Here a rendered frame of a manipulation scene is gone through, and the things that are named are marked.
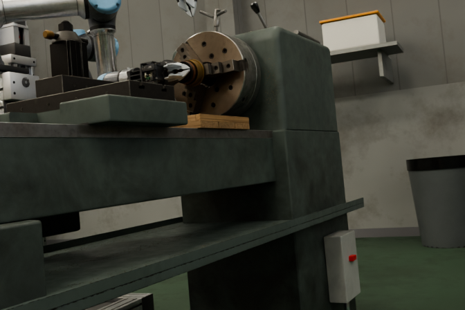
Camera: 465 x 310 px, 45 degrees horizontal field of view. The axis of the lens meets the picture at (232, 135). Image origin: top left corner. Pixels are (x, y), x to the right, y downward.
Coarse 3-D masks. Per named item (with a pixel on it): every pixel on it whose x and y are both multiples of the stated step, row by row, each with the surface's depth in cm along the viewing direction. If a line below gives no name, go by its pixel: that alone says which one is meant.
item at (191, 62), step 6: (186, 60) 188; (192, 60) 190; (192, 66) 185; (198, 66) 187; (174, 72) 188; (192, 72) 185; (198, 72) 187; (204, 72) 189; (186, 78) 192; (192, 78) 186; (198, 78) 188; (186, 84) 189; (192, 84) 190; (198, 84) 191
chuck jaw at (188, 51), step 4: (184, 44) 199; (188, 44) 202; (180, 48) 200; (184, 48) 199; (188, 48) 199; (180, 52) 200; (184, 52) 199; (188, 52) 197; (192, 52) 200; (184, 56) 197; (188, 56) 194; (192, 56) 197; (196, 56) 199; (184, 60) 194; (200, 60) 199
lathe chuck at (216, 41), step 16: (208, 32) 199; (192, 48) 202; (208, 48) 199; (224, 48) 195; (240, 48) 194; (224, 80) 195; (240, 80) 192; (176, 96) 205; (208, 96) 198; (224, 96) 195; (240, 96) 193; (208, 112) 198; (224, 112) 195
